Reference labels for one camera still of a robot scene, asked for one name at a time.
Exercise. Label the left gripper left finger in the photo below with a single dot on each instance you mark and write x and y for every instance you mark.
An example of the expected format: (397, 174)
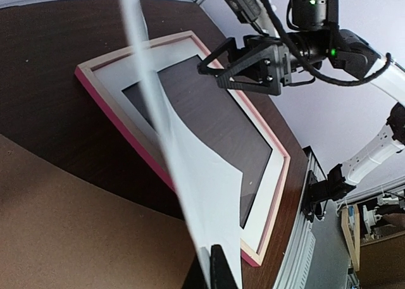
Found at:
(199, 275)

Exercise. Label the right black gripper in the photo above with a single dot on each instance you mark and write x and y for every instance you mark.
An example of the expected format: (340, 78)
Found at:
(263, 66)

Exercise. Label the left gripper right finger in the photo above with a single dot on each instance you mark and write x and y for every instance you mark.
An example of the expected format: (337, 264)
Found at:
(220, 273)

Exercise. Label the landscape photo print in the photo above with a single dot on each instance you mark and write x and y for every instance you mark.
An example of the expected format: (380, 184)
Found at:
(207, 187)

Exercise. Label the pink wooden picture frame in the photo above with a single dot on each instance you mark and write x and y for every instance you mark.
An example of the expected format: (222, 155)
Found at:
(97, 77)

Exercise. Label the clear acrylic sheet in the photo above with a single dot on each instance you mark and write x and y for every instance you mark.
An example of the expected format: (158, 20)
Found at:
(214, 116)

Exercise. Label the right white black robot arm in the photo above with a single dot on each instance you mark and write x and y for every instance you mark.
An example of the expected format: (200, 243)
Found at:
(312, 40)

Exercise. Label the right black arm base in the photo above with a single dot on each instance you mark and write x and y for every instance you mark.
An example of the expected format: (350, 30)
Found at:
(316, 192)

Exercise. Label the brown backing board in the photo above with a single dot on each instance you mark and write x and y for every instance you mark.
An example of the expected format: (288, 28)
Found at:
(58, 231)

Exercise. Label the front aluminium rail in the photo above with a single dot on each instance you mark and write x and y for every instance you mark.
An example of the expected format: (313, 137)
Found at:
(294, 270)

